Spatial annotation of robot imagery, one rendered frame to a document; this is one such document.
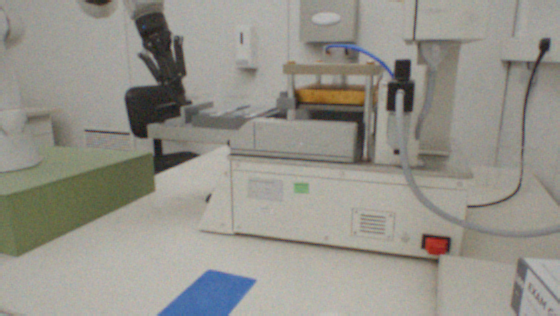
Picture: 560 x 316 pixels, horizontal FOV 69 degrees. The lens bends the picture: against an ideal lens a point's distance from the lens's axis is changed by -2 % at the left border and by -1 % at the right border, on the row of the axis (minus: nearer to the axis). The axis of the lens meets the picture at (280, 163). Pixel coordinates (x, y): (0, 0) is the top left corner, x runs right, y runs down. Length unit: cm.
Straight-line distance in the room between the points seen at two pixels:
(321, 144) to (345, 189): 10
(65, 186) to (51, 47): 274
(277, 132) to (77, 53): 280
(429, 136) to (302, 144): 26
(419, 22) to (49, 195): 78
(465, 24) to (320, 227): 44
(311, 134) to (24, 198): 57
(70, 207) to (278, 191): 46
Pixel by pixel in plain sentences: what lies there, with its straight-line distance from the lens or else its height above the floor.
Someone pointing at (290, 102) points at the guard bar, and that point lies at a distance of 81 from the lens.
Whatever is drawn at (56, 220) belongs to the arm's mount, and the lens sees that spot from 98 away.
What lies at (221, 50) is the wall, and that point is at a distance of 273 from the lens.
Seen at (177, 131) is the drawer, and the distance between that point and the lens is 95.
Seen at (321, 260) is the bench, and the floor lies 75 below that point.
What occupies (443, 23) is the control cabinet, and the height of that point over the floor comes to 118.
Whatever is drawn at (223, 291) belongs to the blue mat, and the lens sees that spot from 71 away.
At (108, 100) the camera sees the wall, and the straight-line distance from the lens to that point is 332.
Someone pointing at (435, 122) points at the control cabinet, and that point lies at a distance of 87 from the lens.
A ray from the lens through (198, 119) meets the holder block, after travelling 93.
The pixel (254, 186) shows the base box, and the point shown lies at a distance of 83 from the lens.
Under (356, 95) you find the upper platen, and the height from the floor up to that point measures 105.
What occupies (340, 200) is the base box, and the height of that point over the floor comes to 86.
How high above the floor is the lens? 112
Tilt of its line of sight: 15 degrees down
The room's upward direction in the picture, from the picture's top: straight up
